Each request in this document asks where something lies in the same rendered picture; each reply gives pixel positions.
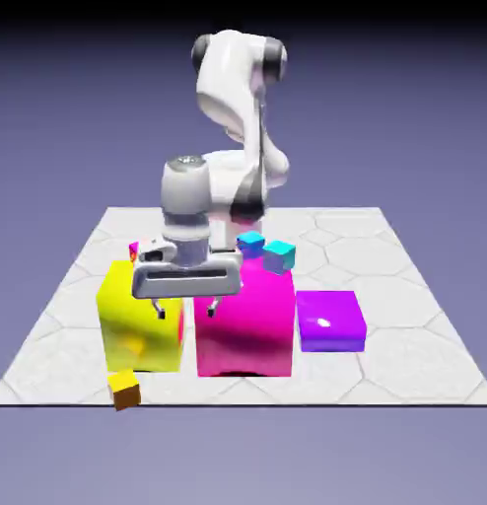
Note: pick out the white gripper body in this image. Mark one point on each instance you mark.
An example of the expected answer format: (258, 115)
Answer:
(188, 285)

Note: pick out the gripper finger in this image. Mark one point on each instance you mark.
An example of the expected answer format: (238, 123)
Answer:
(160, 309)
(212, 308)

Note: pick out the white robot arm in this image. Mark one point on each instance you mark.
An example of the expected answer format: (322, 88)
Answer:
(227, 98)

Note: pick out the small pink cube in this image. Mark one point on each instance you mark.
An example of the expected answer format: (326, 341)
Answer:
(133, 250)

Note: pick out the small cyan cube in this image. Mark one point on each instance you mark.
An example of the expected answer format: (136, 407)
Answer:
(279, 256)
(251, 242)

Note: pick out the small yellow cube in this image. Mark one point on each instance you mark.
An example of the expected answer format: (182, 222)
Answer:
(125, 388)

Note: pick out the large yellow box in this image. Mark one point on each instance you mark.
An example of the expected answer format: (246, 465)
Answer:
(137, 335)

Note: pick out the large pink box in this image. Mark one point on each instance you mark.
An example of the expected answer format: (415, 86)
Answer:
(247, 327)

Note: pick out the large purple box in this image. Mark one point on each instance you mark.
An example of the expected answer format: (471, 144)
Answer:
(330, 319)

